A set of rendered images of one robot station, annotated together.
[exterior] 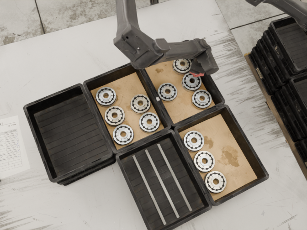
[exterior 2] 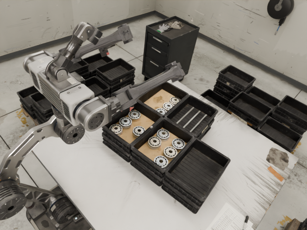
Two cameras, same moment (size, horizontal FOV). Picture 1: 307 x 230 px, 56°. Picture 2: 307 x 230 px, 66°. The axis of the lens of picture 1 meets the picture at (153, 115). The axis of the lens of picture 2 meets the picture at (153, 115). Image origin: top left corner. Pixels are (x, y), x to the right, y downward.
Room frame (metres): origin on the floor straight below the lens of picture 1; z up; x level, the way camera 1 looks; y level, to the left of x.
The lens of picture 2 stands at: (1.02, 1.08, 2.25)
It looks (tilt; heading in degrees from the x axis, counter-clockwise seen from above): 45 degrees down; 245
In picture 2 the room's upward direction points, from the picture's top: 9 degrees clockwise
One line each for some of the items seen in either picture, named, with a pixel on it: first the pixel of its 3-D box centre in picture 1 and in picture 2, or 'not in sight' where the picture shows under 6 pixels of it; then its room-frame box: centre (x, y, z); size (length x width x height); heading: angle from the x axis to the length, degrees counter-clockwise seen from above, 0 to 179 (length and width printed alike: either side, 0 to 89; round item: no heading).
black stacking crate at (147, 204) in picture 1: (161, 181); (190, 118); (0.13, -0.08, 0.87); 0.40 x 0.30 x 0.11; 34
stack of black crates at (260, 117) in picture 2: not in sight; (243, 118); (-0.82, -0.36, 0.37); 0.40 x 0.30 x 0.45; 117
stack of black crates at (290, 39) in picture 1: (286, 56); (58, 111); (1.23, -0.92, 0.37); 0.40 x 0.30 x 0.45; 28
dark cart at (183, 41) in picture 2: not in sight; (168, 55); (-0.35, -1.69, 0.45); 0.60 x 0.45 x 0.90; 28
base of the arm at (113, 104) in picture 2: not in sight; (110, 106); (0.87, 0.24, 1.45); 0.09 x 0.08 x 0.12; 118
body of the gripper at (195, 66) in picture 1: (201, 59); not in sight; (0.67, -0.18, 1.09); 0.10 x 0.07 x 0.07; 171
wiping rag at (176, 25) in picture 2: not in sight; (176, 24); (-0.43, -1.79, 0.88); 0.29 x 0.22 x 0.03; 28
